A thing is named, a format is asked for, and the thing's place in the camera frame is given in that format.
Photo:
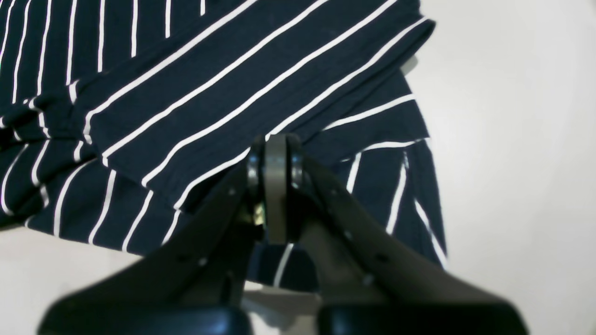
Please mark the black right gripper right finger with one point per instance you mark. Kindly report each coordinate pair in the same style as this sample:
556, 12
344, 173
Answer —
371, 284

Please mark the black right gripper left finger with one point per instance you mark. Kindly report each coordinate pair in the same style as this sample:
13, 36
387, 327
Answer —
192, 285

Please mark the navy white striped T-shirt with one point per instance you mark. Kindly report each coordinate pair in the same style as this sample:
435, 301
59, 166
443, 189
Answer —
118, 117

